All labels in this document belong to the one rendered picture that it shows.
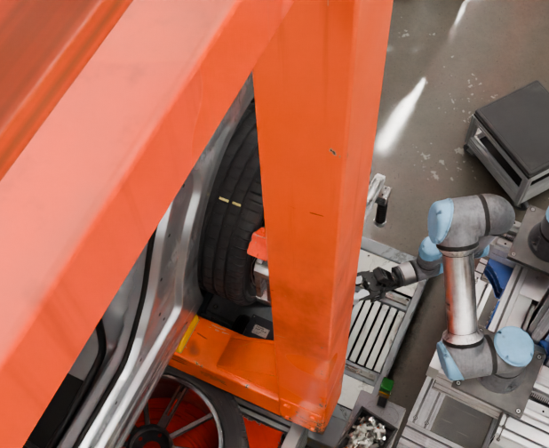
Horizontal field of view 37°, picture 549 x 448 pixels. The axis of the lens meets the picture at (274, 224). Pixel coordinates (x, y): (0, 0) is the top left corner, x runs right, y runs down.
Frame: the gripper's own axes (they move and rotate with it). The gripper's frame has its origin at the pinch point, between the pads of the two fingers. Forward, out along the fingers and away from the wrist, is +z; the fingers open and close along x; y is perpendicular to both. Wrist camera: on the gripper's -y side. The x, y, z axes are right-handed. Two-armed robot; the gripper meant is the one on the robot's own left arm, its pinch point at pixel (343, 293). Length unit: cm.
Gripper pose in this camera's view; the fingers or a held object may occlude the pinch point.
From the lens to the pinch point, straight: 268.3
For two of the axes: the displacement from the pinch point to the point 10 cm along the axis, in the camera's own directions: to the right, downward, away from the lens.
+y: 0.3, 4.9, 8.7
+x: -3.4, -8.2, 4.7
